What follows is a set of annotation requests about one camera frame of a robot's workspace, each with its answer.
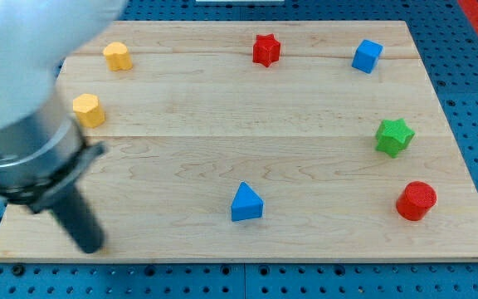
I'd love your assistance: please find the blue triangle block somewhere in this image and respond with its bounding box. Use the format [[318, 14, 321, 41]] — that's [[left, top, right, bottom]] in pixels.
[[231, 182, 264, 222]]

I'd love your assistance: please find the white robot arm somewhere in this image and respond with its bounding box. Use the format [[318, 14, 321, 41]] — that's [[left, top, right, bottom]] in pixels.
[[0, 0, 126, 253]]

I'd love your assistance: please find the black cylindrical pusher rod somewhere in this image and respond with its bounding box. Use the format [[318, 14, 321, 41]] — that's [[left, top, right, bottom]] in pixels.
[[51, 184, 105, 253]]

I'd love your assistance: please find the red cylinder block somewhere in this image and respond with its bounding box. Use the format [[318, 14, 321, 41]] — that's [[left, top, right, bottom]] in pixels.
[[396, 181, 437, 221]]

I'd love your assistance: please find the green star block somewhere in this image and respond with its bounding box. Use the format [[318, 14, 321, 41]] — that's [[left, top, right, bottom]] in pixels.
[[375, 118, 415, 158]]

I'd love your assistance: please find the blue cube block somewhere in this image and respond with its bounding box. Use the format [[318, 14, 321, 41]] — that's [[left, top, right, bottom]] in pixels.
[[351, 39, 383, 74]]

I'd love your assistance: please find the yellow hexagon block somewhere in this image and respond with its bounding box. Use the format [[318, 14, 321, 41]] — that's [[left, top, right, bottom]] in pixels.
[[72, 94, 106, 128]]

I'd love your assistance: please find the wooden board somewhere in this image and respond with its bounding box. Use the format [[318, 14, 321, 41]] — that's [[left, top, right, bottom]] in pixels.
[[0, 21, 478, 263]]

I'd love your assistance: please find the red star block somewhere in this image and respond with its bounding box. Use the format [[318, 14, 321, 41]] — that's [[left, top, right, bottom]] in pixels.
[[252, 34, 281, 67]]

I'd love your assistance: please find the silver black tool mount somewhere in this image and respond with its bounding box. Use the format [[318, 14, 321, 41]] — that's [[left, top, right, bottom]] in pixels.
[[0, 92, 105, 213]]

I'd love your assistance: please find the yellow heart block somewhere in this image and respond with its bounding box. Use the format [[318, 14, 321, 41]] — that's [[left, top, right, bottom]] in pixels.
[[102, 42, 133, 71]]

